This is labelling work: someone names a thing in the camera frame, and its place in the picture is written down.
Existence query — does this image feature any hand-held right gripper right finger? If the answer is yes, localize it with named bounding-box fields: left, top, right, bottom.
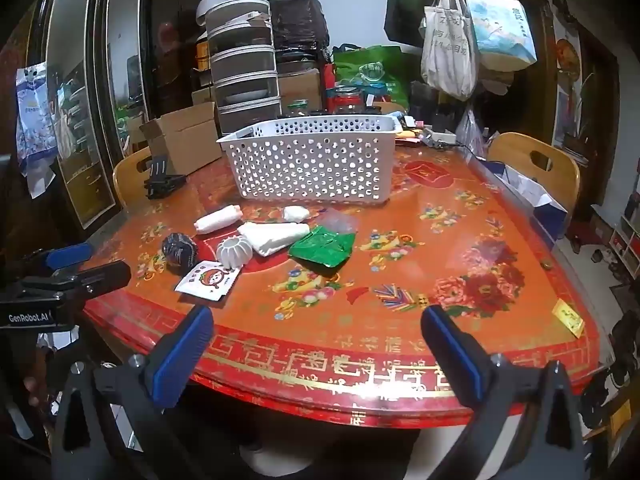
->
left=421, top=304, right=587, bottom=480

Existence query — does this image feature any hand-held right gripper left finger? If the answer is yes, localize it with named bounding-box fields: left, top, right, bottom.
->
left=52, top=304, right=241, bottom=480

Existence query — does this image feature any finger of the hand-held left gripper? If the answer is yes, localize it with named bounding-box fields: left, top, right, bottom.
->
left=44, top=242, right=96, bottom=273
left=22, top=259, right=133, bottom=304

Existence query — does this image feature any white strawberry print packet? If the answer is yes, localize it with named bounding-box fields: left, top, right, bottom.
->
left=174, top=260, right=242, bottom=302

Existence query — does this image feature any black snack packet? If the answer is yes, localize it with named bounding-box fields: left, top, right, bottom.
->
left=161, top=232, right=200, bottom=275

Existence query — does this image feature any white pleated round sponge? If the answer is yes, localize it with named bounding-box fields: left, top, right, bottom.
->
left=216, top=237, right=257, bottom=268

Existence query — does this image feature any white pink towel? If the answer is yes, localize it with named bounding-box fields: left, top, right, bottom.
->
left=194, top=205, right=244, bottom=235

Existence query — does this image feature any green foil packet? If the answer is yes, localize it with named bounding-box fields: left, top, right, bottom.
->
left=288, top=225, right=355, bottom=273

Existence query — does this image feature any clear plastic bag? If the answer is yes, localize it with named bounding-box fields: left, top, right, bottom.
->
left=315, top=207, right=360, bottom=235

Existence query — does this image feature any white perforated plastic basket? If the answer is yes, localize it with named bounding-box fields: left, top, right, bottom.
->
left=216, top=114, right=403, bottom=207

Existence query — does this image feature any wooden chair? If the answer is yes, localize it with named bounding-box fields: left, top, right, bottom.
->
left=112, top=146, right=153, bottom=208
left=487, top=132, right=581, bottom=211

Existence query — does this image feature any red floral table cover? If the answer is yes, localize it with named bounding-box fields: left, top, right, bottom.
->
left=82, top=127, right=601, bottom=431

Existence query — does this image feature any yellow paper sticker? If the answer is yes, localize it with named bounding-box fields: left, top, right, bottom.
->
left=554, top=300, right=586, bottom=339

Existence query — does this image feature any dark mirrored wardrobe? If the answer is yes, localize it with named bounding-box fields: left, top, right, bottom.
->
left=25, top=0, right=211, bottom=231

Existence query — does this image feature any white folded cloth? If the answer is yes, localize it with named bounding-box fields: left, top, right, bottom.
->
left=236, top=221, right=325, bottom=257

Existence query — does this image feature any blue white hanging bag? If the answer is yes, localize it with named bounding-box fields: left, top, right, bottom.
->
left=15, top=62, right=58, bottom=198

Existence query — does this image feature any open brown cardboard box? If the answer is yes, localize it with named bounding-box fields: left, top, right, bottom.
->
left=139, top=101, right=223, bottom=177

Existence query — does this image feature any blue white cardboard box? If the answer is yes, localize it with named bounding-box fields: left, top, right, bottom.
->
left=472, top=157, right=568, bottom=241

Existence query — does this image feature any low shelf with boxes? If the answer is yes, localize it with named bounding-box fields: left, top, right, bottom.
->
left=607, top=212, right=640, bottom=281

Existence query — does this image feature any grey stacked drawer unit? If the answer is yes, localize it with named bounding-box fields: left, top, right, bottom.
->
left=206, top=0, right=281, bottom=136

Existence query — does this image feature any red lid pickle jar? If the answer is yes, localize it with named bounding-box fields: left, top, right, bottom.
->
left=327, top=86, right=363, bottom=115

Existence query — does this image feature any closed brown cardboard box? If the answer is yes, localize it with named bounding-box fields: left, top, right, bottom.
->
left=277, top=67, right=323, bottom=116

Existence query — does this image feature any green shopping bag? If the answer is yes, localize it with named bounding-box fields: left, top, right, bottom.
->
left=332, top=45, right=413, bottom=111

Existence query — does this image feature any beige canvas tote bag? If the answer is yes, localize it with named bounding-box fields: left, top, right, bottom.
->
left=420, top=0, right=478, bottom=101

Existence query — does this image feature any blue white paper bag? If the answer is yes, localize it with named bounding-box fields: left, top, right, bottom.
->
left=465, top=0, right=538, bottom=71

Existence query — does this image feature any dark green gift bag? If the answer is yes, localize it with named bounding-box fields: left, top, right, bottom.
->
left=384, top=0, right=446, bottom=46

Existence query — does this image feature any round red wall ornament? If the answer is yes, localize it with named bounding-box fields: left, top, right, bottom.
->
left=554, top=37, right=585, bottom=86

